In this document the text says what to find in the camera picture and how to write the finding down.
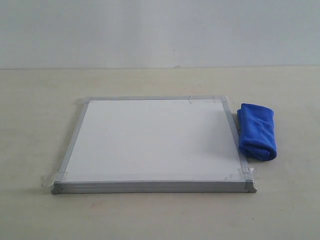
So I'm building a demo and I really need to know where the blue cloth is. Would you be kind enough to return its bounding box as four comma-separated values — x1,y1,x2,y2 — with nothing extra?
237,103,277,162

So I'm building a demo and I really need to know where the clear tape back right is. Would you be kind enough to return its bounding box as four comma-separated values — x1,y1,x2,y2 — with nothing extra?
188,95,227,104

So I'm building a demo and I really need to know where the clear tape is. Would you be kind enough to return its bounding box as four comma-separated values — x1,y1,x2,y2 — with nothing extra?
75,97,97,105
224,167,259,182
40,172,68,188
188,95,227,104

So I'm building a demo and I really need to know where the clear tape back left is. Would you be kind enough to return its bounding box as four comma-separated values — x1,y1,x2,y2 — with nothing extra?
75,97,97,105

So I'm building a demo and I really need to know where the clear tape front right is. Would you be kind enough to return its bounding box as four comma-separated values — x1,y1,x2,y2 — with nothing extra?
224,167,259,182

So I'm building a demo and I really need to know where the clear tape front left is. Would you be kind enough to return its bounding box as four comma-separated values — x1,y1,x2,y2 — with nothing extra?
40,172,68,188

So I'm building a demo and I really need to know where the white whiteboard with aluminium frame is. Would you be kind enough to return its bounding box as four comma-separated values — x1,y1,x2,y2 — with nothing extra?
51,96,257,195

